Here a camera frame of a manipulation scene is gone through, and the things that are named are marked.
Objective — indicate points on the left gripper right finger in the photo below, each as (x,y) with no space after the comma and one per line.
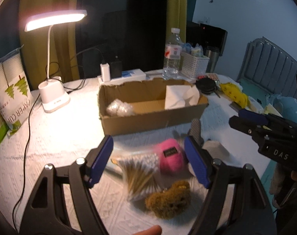
(250,211)

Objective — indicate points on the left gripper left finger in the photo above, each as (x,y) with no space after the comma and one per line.
(46,212)

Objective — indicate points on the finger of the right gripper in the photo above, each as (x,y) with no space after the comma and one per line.
(248,126)
(254,117)

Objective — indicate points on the grey dotted gloves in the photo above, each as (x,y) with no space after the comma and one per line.
(195,131)

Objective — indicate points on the white towel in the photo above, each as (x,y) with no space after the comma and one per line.
(180,96)

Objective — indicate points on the brown plush bear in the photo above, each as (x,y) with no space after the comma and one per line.
(170,202)

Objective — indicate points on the pink plush toy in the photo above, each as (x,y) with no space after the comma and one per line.
(171,156)

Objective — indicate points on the cotton swab bag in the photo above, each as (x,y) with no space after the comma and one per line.
(141,175)

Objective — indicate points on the person's left hand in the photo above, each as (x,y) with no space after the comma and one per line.
(154,230)

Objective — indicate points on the yellow printed bag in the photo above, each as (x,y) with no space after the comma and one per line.
(235,94)

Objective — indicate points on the grey padded headboard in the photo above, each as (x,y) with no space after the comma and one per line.
(270,68)

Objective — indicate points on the colourful patterned card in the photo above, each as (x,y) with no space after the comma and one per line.
(213,76)

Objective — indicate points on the black round case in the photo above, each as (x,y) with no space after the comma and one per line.
(206,85)

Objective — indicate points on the steel thermos cup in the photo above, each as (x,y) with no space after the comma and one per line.
(213,56)

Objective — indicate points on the white plastic basket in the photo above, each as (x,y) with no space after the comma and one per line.
(193,66)

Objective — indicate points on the black monitor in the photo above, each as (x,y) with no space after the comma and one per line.
(209,37)

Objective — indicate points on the clear water bottle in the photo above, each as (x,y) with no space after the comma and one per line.
(172,55)

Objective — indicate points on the white fluffy ball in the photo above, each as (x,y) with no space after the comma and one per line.
(120,109)

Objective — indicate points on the paper cup package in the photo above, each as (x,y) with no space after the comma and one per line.
(16,99)

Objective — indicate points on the brown cardboard box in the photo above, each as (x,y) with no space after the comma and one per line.
(148,101)

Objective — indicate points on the white power strip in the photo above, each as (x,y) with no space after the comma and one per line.
(127,76)

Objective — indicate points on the black power adapter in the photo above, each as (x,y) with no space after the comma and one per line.
(116,68)

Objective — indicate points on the white charger plug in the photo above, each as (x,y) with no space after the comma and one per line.
(105,72)

